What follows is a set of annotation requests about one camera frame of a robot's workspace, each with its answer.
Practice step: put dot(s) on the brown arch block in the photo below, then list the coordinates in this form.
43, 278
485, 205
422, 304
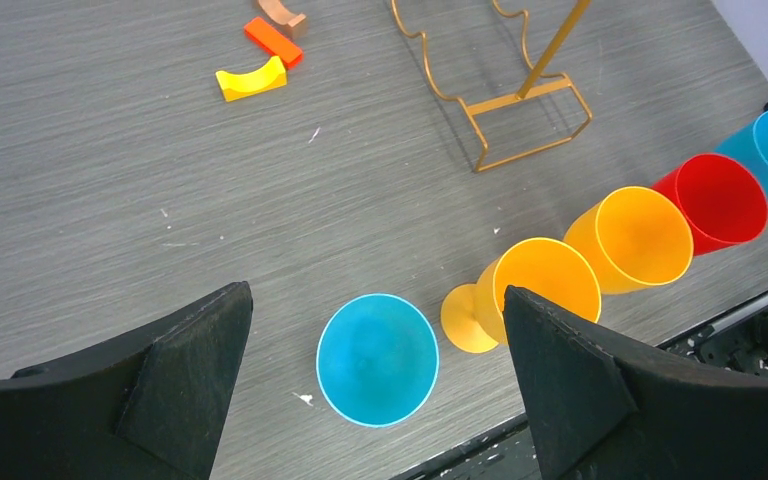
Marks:
292, 25

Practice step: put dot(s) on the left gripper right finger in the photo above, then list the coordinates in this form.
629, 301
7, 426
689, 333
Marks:
602, 405

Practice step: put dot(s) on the yellow wine glass front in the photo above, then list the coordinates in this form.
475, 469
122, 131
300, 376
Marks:
635, 238

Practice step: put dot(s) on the yellow wine glass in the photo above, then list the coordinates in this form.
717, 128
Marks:
635, 238
472, 314

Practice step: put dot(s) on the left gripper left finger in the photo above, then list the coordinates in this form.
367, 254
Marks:
150, 403

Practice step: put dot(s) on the red plastic wine glass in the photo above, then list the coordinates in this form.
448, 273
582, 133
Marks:
722, 201

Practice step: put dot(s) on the orange block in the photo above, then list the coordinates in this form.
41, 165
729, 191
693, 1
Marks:
263, 34

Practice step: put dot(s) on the yellow arch block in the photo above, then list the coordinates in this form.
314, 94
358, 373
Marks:
271, 75

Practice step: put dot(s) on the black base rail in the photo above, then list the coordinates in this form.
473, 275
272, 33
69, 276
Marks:
736, 340

